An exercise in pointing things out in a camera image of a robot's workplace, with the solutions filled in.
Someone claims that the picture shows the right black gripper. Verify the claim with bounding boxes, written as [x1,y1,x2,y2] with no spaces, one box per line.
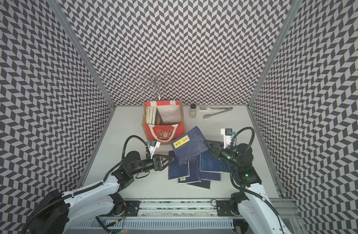
[204,140,241,169]

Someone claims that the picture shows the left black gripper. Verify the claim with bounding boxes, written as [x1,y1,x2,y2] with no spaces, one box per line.
[131,154,175,176]

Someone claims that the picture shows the blue book sideways yellow label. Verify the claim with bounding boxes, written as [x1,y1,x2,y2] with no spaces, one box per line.
[171,126,208,165]

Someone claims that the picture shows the red burlap canvas bag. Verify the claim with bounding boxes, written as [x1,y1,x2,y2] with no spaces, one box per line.
[142,100,186,144]

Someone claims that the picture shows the brown black scroll book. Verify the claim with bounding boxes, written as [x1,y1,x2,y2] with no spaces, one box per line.
[154,109,162,125]

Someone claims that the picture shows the blue book map cover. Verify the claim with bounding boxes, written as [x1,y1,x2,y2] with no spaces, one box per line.
[178,159,201,184]

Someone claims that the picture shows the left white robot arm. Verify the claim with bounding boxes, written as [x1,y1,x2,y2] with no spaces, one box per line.
[21,140,175,234]

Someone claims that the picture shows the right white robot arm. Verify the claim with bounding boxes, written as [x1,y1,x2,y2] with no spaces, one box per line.
[204,127,291,234]

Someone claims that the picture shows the metal tongs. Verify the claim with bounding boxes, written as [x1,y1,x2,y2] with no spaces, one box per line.
[199,107,234,119]

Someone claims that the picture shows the dark blue bottom book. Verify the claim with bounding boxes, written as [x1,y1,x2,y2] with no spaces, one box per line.
[188,180,211,189]

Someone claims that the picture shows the small glass jar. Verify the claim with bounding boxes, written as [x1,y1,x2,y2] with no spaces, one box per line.
[189,103,197,118]

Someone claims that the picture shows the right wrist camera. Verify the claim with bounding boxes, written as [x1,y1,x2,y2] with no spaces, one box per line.
[221,128,236,149]

